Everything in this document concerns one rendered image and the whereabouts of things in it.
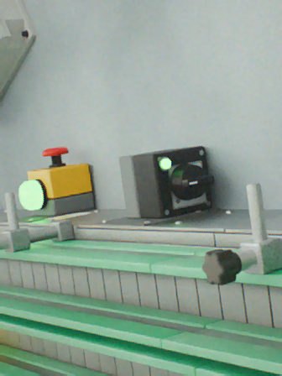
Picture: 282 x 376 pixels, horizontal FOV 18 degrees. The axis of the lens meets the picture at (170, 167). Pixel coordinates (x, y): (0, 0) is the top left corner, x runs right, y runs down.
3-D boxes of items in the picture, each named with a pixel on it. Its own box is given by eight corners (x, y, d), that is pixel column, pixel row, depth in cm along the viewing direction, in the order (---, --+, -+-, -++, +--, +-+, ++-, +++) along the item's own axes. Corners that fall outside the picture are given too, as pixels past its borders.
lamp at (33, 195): (35, 208, 134) (17, 211, 132) (31, 179, 134) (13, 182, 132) (49, 208, 130) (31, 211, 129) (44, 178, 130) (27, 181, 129)
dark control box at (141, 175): (179, 208, 117) (126, 219, 112) (170, 148, 117) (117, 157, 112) (217, 207, 111) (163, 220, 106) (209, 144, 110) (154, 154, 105)
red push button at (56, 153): (39, 172, 135) (36, 149, 134) (63, 168, 137) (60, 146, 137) (52, 170, 131) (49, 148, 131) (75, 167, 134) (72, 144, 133)
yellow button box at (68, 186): (75, 208, 140) (33, 216, 135) (68, 161, 139) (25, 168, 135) (98, 208, 134) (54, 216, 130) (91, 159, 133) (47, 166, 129)
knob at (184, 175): (201, 197, 109) (218, 196, 107) (172, 203, 107) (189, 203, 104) (196, 161, 109) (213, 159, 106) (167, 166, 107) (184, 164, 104)
